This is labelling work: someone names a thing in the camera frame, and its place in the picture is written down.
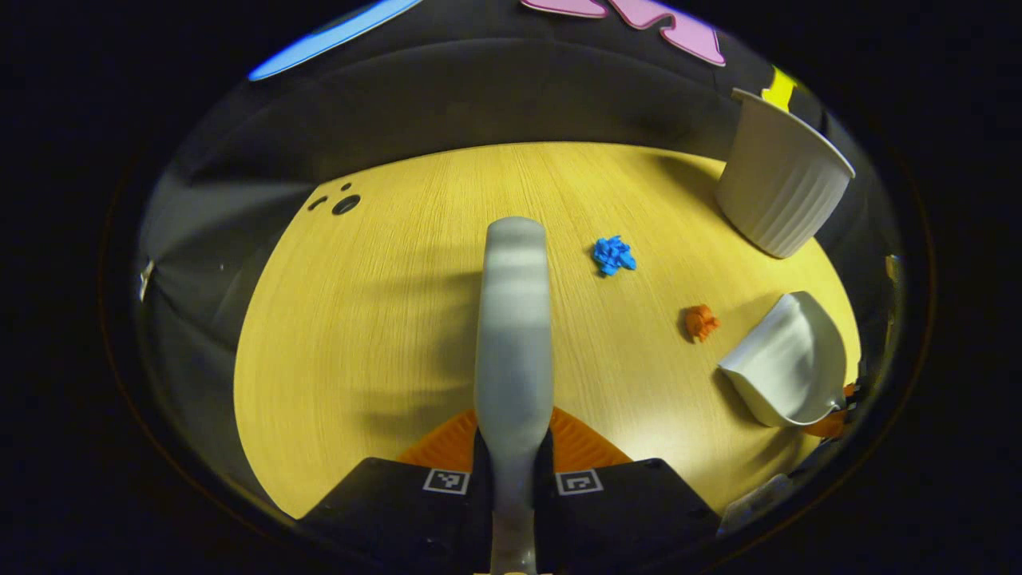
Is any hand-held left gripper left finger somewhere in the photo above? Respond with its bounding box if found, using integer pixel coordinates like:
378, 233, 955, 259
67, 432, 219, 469
295, 407, 493, 573

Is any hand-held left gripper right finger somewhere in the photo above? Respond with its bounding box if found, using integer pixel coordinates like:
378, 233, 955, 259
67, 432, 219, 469
533, 406, 723, 573

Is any white plastic dustpan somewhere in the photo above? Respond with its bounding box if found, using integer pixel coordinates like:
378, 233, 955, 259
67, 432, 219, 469
718, 291, 847, 428

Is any orange paper scrap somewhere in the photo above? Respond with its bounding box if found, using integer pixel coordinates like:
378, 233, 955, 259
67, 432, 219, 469
684, 304, 720, 343

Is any white ribbed garbage bin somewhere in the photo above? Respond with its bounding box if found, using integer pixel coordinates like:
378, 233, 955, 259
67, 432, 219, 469
715, 88, 857, 260

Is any blue paper scrap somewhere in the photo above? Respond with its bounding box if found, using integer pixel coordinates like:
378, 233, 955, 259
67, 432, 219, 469
592, 236, 637, 277

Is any light wooden desktop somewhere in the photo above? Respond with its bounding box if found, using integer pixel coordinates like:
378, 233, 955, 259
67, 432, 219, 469
233, 142, 863, 520

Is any black backdrop cloth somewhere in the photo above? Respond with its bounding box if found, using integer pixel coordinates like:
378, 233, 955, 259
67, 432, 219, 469
132, 0, 903, 496

